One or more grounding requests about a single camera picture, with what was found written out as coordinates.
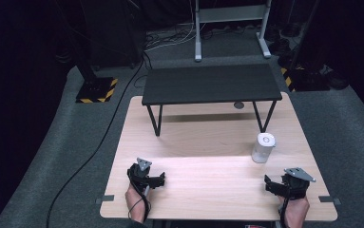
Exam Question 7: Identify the person's left hand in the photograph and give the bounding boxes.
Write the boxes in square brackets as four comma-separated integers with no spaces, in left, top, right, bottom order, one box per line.
[125,183,152,223]

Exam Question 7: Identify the grey metal stand frame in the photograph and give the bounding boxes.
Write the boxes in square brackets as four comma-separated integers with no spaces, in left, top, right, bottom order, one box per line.
[194,0,273,63]

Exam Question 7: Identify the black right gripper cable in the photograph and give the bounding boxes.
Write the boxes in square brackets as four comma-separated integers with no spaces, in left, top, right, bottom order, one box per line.
[278,189,292,228]

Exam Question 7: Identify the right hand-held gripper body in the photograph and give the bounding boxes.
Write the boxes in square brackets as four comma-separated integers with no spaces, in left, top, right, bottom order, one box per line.
[278,167,316,200]

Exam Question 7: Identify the person's right hand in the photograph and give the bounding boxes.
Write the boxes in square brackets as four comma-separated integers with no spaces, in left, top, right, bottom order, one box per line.
[278,195,311,227]

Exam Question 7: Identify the white floor cables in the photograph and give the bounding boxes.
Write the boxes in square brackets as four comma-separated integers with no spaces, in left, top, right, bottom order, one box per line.
[144,22,200,53]

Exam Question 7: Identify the white cylindrical container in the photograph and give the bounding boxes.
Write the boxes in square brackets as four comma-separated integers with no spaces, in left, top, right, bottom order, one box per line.
[251,132,277,164]

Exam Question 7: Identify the long black floor cable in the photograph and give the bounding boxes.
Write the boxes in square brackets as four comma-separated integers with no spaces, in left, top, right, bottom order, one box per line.
[45,51,154,228]

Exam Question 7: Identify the black stand pole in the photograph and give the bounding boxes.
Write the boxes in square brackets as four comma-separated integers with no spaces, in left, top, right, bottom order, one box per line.
[55,0,99,84]

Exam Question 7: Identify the black yellow striped base plate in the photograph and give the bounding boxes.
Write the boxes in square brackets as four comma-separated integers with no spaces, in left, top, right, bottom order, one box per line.
[280,66,332,93]
[75,77,119,105]

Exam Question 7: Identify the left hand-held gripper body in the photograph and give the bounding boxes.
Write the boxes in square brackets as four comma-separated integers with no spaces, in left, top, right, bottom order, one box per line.
[126,157,159,192]

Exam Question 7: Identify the black low shelf table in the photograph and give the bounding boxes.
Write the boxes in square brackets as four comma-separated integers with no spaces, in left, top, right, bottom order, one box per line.
[141,63,283,138]

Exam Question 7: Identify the grey table edge bracket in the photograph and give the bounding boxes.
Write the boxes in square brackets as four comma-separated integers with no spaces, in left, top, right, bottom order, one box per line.
[95,195,115,205]
[317,195,342,206]

